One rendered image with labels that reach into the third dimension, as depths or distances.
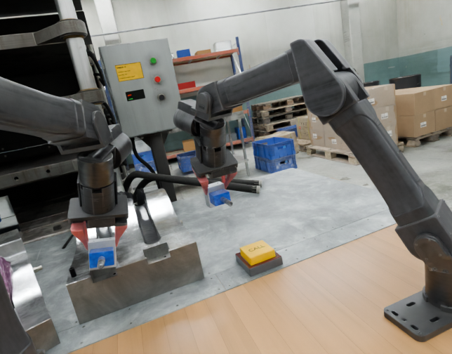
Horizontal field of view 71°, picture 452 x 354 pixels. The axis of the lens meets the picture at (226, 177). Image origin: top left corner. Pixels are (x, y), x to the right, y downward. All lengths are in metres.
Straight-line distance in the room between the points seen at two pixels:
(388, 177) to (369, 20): 8.82
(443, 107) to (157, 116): 4.62
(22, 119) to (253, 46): 7.46
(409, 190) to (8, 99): 0.53
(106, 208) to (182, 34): 7.00
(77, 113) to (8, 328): 0.28
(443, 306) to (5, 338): 0.56
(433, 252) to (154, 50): 1.31
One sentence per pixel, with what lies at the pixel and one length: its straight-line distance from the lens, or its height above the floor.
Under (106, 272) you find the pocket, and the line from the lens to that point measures 0.73.
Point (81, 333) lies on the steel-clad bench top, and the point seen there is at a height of 0.80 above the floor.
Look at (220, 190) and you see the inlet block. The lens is 0.80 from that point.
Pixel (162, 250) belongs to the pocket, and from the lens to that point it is 0.73.
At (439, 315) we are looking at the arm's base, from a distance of 0.60.
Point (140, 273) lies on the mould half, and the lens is 0.69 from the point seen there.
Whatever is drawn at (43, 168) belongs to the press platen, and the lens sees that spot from 1.46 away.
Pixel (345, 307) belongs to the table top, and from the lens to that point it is 0.61.
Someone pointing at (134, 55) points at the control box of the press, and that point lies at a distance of 1.52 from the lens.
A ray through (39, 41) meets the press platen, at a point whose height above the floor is 1.50.
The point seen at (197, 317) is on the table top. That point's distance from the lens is 0.63.
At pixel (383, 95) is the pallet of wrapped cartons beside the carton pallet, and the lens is 4.59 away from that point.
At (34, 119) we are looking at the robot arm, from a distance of 0.45.
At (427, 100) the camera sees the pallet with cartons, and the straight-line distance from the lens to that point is 5.25.
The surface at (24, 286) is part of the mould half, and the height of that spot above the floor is 0.87.
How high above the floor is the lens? 1.17
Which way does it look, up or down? 14 degrees down
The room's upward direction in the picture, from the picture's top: 11 degrees counter-clockwise
